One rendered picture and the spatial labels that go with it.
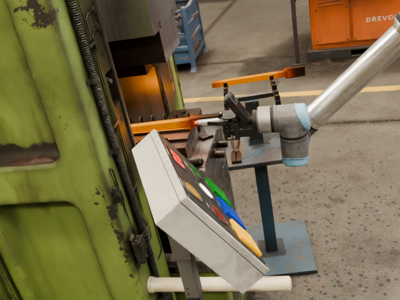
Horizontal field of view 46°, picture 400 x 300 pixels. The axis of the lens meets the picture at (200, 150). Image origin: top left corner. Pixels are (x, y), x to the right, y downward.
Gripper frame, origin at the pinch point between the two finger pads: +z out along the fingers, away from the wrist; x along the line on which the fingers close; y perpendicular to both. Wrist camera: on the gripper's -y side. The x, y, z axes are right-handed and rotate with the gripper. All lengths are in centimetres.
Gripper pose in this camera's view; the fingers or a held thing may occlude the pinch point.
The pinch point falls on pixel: (198, 119)
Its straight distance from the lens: 161.2
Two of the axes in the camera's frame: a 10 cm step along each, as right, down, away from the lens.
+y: 1.7, 8.7, 4.6
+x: 1.7, -4.8, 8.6
